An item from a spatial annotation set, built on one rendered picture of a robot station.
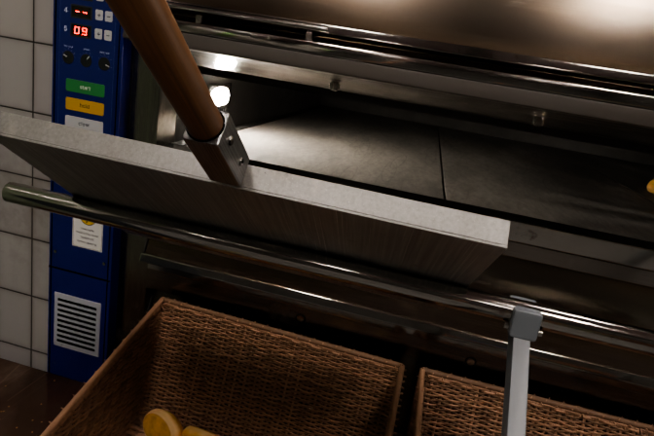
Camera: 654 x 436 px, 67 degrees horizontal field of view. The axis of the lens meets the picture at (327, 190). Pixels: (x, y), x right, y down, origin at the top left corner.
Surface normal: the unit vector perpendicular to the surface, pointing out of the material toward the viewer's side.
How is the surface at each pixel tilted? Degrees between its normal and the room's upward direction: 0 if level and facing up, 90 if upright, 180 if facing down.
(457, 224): 54
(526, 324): 90
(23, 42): 90
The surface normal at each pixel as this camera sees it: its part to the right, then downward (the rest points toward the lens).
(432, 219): -0.05, -0.38
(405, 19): -0.14, -0.12
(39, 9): -0.21, 0.22
